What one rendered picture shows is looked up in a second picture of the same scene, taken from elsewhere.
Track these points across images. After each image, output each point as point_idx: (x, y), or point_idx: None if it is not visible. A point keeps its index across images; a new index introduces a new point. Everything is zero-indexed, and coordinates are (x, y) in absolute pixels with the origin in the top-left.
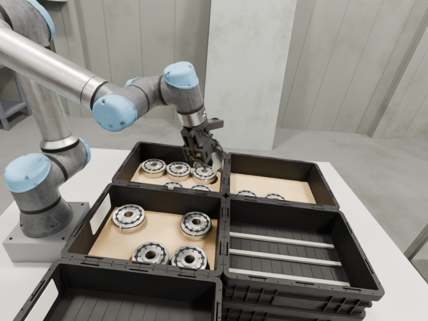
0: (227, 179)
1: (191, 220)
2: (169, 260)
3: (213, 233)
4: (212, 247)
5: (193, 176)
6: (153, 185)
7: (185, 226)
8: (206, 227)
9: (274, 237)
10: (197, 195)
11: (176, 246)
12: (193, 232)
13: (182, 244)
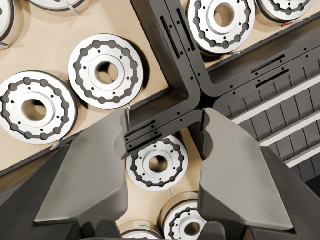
0: (177, 25)
1: (147, 167)
2: (161, 235)
3: (187, 144)
4: (200, 168)
5: (37, 6)
6: (2, 198)
7: (145, 181)
8: (181, 158)
9: (286, 82)
10: (137, 151)
11: (149, 201)
12: (173, 194)
13: (155, 193)
